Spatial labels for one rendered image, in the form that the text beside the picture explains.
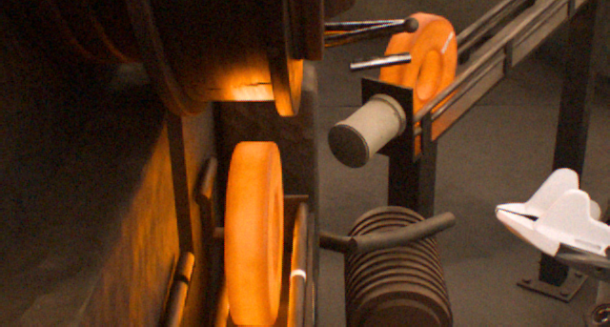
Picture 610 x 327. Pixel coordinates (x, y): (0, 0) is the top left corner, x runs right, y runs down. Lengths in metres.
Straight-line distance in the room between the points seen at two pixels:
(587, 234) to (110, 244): 0.41
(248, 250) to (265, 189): 0.05
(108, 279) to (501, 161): 2.10
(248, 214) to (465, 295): 1.31
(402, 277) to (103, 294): 0.62
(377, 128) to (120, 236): 0.59
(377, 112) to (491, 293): 0.96
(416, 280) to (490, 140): 1.62
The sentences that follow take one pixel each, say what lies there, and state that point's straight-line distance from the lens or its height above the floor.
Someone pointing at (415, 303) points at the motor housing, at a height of 0.52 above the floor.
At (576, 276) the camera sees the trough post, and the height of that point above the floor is 0.01.
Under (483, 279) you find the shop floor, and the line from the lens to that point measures 2.00.
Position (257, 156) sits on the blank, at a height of 0.81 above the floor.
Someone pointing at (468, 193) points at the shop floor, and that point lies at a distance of 2.34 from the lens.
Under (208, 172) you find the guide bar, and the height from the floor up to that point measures 0.76.
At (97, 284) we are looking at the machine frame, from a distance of 0.46.
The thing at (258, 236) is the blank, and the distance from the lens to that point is 0.67.
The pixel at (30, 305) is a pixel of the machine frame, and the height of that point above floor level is 0.87.
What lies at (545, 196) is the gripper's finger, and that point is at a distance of 0.76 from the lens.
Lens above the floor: 1.13
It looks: 27 degrees down
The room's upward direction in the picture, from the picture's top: 1 degrees counter-clockwise
